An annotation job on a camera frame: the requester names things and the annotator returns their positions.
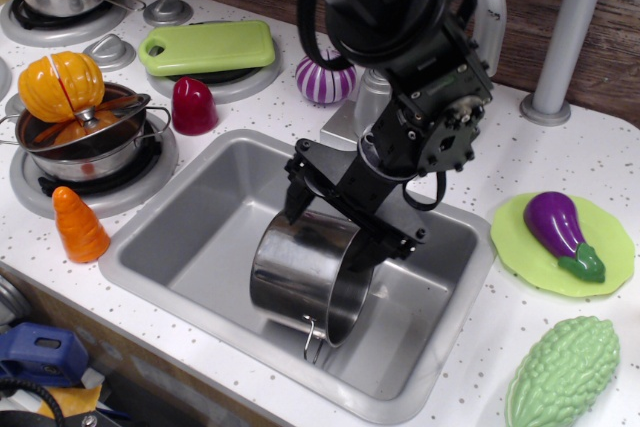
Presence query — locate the purple toy eggplant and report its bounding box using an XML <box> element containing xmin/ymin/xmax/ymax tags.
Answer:
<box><xmin>523</xmin><ymin>191</ymin><xmax>606</xmax><ymax>283</ymax></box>

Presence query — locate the grey front stove burner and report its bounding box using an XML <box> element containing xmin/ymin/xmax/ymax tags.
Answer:
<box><xmin>9</xmin><ymin>114</ymin><xmax>178</xmax><ymax>219</ymax></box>

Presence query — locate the grey sink basin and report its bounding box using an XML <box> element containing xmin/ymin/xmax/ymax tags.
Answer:
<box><xmin>99</xmin><ymin>130</ymin><xmax>494</xmax><ymax>426</ymax></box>

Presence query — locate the grey middle stove burner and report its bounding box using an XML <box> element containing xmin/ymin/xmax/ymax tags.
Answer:
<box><xmin>146</xmin><ymin>63</ymin><xmax>280</xmax><ymax>104</ymax></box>

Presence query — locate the grey stove knob upper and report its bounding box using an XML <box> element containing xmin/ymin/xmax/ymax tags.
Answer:
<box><xmin>143</xmin><ymin>0</ymin><xmax>193</xmax><ymax>27</ymax></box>

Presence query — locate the grey back stove burner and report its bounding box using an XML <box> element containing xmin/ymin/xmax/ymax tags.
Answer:
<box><xmin>1</xmin><ymin>2</ymin><xmax>126</xmax><ymax>47</ymax></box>

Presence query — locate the grey stove knob lower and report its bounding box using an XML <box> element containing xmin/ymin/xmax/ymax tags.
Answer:
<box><xmin>83</xmin><ymin>34</ymin><xmax>136</xmax><ymax>72</ymax></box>

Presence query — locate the steel pot lid tilted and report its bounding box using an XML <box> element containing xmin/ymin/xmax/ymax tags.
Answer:
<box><xmin>16</xmin><ymin>94</ymin><xmax>150</xmax><ymax>152</ymax></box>

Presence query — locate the green toy bitter gourd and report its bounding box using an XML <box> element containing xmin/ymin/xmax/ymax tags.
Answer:
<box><xmin>504</xmin><ymin>316</ymin><xmax>620</xmax><ymax>426</ymax></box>

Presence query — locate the blue tool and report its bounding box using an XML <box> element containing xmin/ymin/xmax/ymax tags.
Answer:
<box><xmin>1</xmin><ymin>322</ymin><xmax>89</xmax><ymax>387</ymax></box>

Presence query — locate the grey stove burner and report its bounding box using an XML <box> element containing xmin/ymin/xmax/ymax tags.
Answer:
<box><xmin>1</xmin><ymin>2</ymin><xmax>126</xmax><ymax>47</ymax></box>
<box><xmin>146</xmin><ymin>63</ymin><xmax>280</xmax><ymax>104</ymax></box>
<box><xmin>9</xmin><ymin>114</ymin><xmax>178</xmax><ymax>219</ymax></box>

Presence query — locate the orange toy carrot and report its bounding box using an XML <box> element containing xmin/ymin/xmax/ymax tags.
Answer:
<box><xmin>52</xmin><ymin>186</ymin><xmax>111</xmax><ymax>263</ymax></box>

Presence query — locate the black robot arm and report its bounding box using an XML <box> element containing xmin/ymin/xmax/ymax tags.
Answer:
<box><xmin>284</xmin><ymin>0</ymin><xmax>492</xmax><ymax>272</ymax></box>

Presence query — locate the orange toy pumpkin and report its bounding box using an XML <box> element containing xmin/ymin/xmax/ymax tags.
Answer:
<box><xmin>18</xmin><ymin>51</ymin><xmax>105</xmax><ymax>123</ymax></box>

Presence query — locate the grey stove knob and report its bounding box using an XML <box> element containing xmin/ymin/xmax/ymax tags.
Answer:
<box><xmin>143</xmin><ymin>0</ymin><xmax>193</xmax><ymax>27</ymax></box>
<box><xmin>83</xmin><ymin>34</ymin><xmax>136</xmax><ymax>72</ymax></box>

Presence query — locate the black cable lower left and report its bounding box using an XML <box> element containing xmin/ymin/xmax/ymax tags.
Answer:
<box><xmin>0</xmin><ymin>375</ymin><xmax>64</xmax><ymax>427</ymax></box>

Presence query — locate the light green plate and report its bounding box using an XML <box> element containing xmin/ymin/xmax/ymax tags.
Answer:
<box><xmin>491</xmin><ymin>193</ymin><xmax>635</xmax><ymax>298</ymax></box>

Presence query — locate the red toy pepper piece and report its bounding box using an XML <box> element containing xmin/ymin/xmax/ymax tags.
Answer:
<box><xmin>172</xmin><ymin>77</ymin><xmax>219</xmax><ymax>136</ymax></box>

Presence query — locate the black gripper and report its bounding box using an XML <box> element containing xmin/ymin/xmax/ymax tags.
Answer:
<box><xmin>284</xmin><ymin>139</ymin><xmax>428</xmax><ymax>272</ymax></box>

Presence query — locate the grey vertical pole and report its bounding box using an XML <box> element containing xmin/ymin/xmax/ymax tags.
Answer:
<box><xmin>520</xmin><ymin>0</ymin><xmax>598</xmax><ymax>127</ymax></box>

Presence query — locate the green cutting board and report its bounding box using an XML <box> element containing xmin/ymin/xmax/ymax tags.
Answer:
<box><xmin>138</xmin><ymin>20</ymin><xmax>276</xmax><ymax>77</ymax></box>

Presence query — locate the purple striped toy onion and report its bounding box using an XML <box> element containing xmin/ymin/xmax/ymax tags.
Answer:
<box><xmin>295</xmin><ymin>56</ymin><xmax>357</xmax><ymax>105</ymax></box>

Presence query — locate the silver curved faucet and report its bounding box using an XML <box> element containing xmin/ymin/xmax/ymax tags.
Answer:
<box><xmin>320</xmin><ymin>0</ymin><xmax>507</xmax><ymax>150</ymax></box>

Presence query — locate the steel pot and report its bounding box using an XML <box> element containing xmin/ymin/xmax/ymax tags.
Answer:
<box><xmin>2</xmin><ymin>83</ymin><xmax>171</xmax><ymax>182</ymax></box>
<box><xmin>249</xmin><ymin>211</ymin><xmax>374</xmax><ymax>358</ymax></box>

